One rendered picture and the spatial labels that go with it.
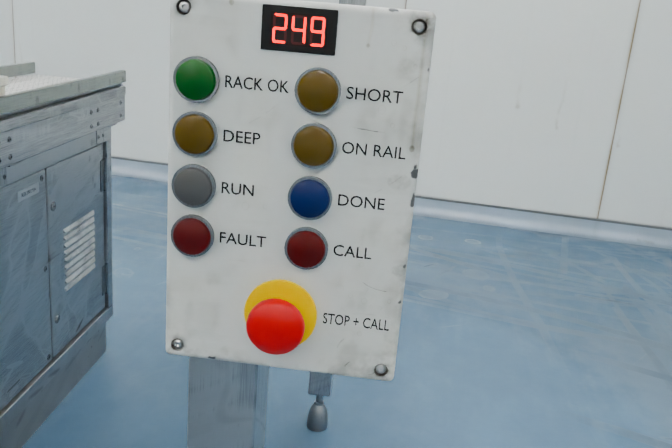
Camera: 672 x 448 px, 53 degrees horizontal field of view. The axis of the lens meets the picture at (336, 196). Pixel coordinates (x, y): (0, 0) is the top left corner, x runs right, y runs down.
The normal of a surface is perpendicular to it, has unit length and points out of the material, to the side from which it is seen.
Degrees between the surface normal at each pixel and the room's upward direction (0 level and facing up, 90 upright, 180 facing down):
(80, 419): 0
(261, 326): 88
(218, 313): 90
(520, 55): 90
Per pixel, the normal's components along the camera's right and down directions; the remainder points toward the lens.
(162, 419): 0.08, -0.96
